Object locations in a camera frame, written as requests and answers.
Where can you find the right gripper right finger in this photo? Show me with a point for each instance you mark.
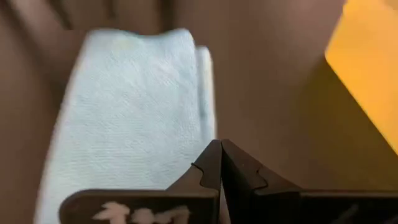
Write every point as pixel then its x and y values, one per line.
pixel 255 199

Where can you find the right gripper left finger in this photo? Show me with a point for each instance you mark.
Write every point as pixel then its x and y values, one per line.
pixel 199 193

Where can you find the blue microfiber towel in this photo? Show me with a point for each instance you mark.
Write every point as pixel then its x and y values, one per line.
pixel 130 109

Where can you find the yellow-green plastic bin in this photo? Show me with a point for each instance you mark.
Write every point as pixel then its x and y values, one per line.
pixel 367 62

